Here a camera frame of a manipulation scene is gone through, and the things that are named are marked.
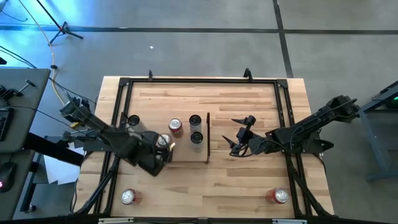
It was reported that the black metal table frame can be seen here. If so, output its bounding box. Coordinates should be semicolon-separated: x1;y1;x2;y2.
70;77;335;218

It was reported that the red Fanta can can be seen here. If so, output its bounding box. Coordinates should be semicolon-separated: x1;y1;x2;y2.
168;117;184;139

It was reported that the black computer mouse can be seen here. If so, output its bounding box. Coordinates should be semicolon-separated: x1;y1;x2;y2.
0;161;18;194

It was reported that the black metal shelf end frame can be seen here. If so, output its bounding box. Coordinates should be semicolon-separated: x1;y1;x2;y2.
205;111;211;165

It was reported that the black floor cable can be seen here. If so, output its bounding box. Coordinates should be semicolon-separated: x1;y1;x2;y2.
0;45;39;70

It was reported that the grey-blue metal desk frame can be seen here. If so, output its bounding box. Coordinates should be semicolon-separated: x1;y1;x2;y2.
357;80;398;182

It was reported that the grey metal bracket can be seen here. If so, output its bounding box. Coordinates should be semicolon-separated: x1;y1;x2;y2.
272;218;308;224
98;217;135;224

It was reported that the Celsius can pineapple print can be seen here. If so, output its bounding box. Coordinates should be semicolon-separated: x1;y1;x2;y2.
157;133;171;162

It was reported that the yellow cable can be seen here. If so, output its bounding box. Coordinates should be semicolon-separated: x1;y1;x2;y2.
17;0;78;128

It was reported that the black keyboard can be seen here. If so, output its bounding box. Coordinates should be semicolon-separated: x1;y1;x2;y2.
0;107;15;142

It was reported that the black desk clamp tool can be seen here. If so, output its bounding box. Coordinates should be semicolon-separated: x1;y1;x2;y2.
0;79;37;101

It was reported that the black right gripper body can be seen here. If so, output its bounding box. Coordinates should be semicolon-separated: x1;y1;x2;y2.
234;114;257;152

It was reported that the white paper sheet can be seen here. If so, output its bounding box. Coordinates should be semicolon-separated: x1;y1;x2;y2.
42;146;82;187

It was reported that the grey desk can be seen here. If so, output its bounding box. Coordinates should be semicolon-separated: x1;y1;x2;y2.
0;67;52;154
0;149;35;221

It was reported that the Celsius Arctic Vibe can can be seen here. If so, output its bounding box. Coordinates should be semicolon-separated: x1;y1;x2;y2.
190;131;205;152
188;114;203;134

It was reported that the black support beam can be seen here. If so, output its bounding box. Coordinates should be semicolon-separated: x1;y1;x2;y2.
24;132;85;167

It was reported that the red Coca-Cola can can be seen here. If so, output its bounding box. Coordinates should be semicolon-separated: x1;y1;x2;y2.
265;187;290;205
120;188;144;206

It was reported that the black tripod stand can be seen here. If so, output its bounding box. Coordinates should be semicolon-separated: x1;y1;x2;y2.
35;0;85;46

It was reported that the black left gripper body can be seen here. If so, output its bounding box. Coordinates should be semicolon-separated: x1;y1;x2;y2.
130;130;174;177

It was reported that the white tall can pink lettering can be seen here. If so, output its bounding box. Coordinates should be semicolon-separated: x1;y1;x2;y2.
127;114;149;133

